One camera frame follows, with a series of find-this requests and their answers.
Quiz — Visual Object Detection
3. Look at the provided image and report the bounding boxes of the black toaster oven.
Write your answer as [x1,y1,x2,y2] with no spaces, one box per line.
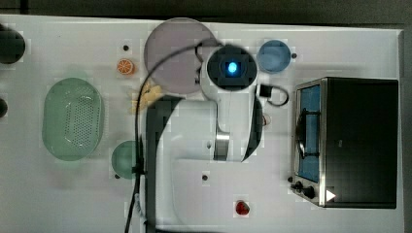
[289,77,398,209]

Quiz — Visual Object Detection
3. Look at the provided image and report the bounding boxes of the orange slice toy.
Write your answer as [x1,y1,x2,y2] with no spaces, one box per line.
[117,58,135,76]

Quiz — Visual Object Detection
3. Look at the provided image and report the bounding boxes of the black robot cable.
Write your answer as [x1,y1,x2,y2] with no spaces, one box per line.
[123,40,290,233]

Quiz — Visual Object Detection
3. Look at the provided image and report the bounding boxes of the small black knob left edge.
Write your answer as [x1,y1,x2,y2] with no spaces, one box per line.
[0,98,8,117]

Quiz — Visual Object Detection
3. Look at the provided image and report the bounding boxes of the red strawberry toy front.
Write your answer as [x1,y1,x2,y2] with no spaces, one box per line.
[235,200,250,216]

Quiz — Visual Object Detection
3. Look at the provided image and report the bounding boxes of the red plush ketchup bottle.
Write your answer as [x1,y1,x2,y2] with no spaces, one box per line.
[262,115,271,126]

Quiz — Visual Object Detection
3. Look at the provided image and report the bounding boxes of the green mug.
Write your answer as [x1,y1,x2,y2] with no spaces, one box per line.
[111,141,140,180]

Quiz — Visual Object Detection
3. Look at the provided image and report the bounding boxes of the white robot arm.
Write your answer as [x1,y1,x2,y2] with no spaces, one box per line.
[142,45,262,233]

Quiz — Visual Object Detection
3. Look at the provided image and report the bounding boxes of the black round object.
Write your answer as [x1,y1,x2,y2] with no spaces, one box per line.
[0,24,26,64]

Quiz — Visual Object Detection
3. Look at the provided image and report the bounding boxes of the blue cup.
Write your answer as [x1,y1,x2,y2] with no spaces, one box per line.
[257,40,292,74]

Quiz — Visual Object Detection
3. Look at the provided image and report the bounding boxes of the yellow banana peel toy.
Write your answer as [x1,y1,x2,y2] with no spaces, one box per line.
[127,82,162,114]

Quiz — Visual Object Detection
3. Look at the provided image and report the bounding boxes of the green perforated colander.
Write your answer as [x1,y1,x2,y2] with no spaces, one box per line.
[42,78,104,161]

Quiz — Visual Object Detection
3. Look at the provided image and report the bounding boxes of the lilac round plate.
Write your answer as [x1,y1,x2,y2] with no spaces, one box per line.
[144,17,217,94]

